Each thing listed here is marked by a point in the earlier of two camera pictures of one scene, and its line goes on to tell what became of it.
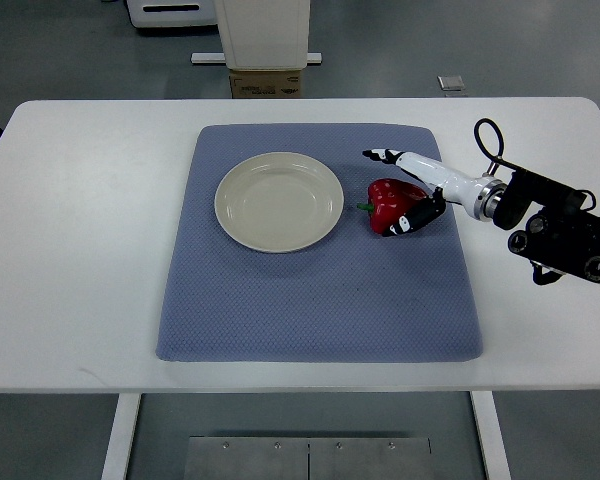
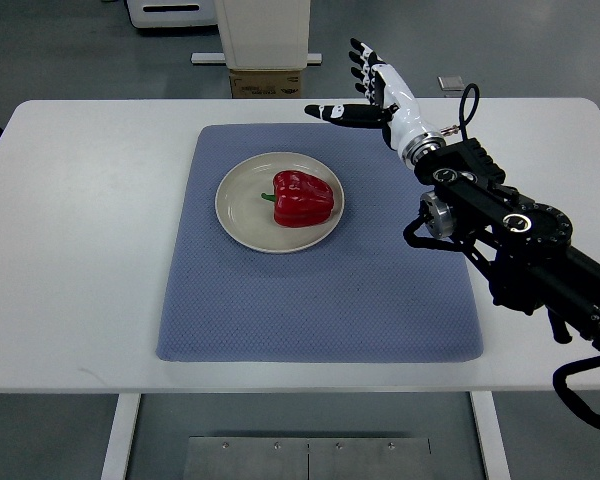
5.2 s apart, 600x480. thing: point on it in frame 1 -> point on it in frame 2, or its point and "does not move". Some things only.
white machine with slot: x=173 y=13 does not move
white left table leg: x=122 y=436 does not move
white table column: x=265 y=34 does not move
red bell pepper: x=388 y=200 -> x=299 y=199
